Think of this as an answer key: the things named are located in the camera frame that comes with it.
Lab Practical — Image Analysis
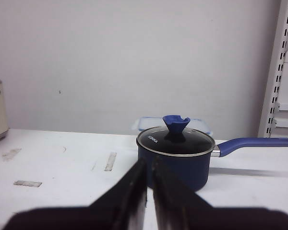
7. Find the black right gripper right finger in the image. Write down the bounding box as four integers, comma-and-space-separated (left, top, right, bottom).
152, 157, 288, 230

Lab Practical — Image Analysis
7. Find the dark blue saucepan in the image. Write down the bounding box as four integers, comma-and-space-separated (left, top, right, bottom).
136, 138, 288, 191

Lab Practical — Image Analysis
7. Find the white slotted shelf rack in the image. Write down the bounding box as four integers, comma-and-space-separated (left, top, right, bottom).
258, 0, 288, 138

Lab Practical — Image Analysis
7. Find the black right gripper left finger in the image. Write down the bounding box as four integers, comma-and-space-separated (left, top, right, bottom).
4, 159, 147, 230

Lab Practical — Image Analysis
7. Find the glass pot lid blue knob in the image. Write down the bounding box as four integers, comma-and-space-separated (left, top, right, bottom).
136, 116, 216, 157

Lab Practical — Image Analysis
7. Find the clear plastic container blue rim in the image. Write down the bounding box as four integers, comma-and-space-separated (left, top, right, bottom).
131, 116, 213, 136

